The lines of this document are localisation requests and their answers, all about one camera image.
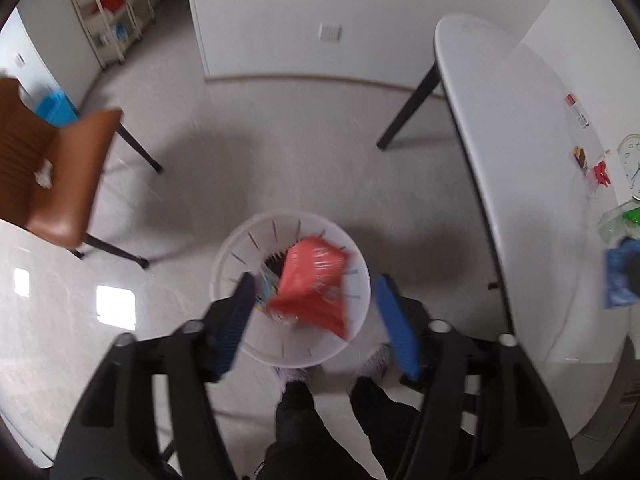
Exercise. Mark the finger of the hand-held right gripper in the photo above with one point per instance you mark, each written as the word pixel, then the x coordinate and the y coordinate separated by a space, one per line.
pixel 624 275

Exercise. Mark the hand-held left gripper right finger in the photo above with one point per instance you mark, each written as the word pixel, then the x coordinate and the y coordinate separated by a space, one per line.
pixel 400 330

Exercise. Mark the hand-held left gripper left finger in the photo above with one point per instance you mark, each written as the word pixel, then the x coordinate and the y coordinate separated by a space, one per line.
pixel 230 332

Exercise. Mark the white slotted waste bin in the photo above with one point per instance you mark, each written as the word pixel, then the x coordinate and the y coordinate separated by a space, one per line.
pixel 235 260

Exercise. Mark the red snack packet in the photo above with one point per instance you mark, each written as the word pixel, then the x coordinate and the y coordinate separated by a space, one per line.
pixel 312 280

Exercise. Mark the person's right shoe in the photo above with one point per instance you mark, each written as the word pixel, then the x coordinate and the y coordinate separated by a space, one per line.
pixel 374 362

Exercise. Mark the person's shoe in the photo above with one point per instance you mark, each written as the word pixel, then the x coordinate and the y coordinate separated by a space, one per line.
pixel 290 377
pixel 374 362

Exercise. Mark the clear packet with green item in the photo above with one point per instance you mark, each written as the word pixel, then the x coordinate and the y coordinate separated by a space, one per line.
pixel 622 220

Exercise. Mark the person's left shoe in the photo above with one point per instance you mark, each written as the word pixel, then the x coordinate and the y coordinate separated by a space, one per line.
pixel 290 377

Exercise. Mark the person's right leg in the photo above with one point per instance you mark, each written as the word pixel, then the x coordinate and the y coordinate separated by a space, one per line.
pixel 385 420

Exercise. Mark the person's leg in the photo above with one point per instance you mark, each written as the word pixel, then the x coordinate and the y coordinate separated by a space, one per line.
pixel 300 435
pixel 385 420

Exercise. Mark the red plastic clip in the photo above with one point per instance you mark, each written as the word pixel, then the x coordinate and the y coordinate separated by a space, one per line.
pixel 601 174

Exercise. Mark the white round clock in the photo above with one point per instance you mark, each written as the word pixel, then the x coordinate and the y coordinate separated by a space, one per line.
pixel 632 165

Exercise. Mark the person's left leg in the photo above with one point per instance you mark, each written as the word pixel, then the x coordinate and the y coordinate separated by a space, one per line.
pixel 300 435

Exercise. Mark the dark brown wrapper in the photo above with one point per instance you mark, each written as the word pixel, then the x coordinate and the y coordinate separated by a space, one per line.
pixel 580 157

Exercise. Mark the small white strip packet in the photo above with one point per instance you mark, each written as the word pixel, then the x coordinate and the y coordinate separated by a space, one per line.
pixel 582 117

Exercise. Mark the small red white box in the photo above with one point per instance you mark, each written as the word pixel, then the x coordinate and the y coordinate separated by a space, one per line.
pixel 570 100

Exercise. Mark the black table leg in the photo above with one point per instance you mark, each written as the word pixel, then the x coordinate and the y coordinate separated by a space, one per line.
pixel 407 107

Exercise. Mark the brown leather chair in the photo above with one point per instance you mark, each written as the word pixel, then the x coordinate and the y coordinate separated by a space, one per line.
pixel 55 170

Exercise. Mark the white crumpled tissue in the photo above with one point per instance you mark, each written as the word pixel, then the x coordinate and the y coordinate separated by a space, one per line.
pixel 44 174

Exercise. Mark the blue storage box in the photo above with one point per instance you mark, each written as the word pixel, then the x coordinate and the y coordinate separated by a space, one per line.
pixel 57 109

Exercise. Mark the white jug with blue label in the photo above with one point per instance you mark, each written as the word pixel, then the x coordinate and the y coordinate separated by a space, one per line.
pixel 117 34

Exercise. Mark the red plastic bag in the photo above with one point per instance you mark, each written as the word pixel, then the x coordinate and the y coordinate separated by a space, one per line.
pixel 111 1

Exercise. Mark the white wall socket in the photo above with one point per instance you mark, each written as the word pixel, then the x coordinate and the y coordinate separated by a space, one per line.
pixel 330 32

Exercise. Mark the white light switch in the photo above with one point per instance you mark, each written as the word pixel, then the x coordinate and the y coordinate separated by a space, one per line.
pixel 20 60

